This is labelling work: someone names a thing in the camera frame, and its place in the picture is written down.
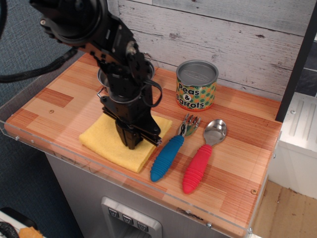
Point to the clear acrylic table guard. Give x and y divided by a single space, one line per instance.
224 203

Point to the yellow cloth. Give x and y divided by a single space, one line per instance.
102 138

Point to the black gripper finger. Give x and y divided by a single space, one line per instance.
121 129
133 138

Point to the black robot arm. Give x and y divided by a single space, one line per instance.
88 25

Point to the silver button control panel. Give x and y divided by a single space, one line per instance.
125 222

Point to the orange object bottom left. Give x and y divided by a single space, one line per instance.
29 232

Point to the black vertical post right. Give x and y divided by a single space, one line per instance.
298 66

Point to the peas and carrots can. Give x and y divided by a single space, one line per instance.
196 85

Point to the blue handled fork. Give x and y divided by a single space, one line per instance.
168 153

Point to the small steel pot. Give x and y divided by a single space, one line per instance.
102 79

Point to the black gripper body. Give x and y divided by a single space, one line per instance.
135 114

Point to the white ribbed cabinet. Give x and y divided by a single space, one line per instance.
294 161

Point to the red handled spoon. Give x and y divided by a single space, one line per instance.
215 133

